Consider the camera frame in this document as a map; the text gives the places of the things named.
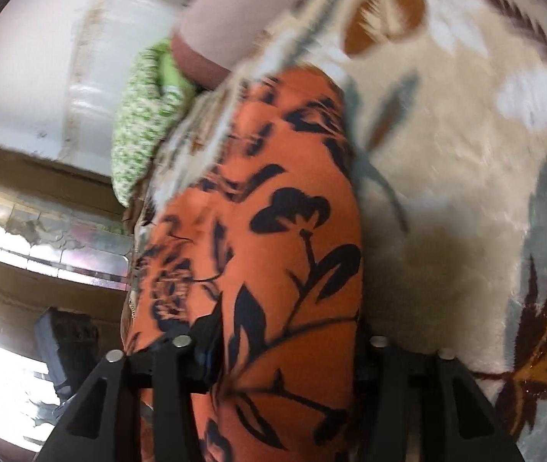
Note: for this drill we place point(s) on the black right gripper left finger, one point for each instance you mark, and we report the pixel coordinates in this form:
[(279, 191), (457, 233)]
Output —
[(103, 420)]

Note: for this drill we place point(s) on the orange black floral garment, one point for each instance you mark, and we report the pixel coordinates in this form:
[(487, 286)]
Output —
[(269, 236)]

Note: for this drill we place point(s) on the green patterned pillow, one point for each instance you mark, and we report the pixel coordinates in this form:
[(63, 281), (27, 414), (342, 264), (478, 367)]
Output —
[(155, 100)]

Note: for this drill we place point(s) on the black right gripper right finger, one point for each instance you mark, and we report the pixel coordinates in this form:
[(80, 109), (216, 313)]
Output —
[(399, 394)]

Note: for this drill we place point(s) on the beige leaf-print fleece blanket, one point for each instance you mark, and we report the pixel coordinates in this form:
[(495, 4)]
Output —
[(445, 113)]

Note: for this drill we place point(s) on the pink bolster cushion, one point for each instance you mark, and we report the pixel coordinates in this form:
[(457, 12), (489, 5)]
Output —
[(212, 36)]

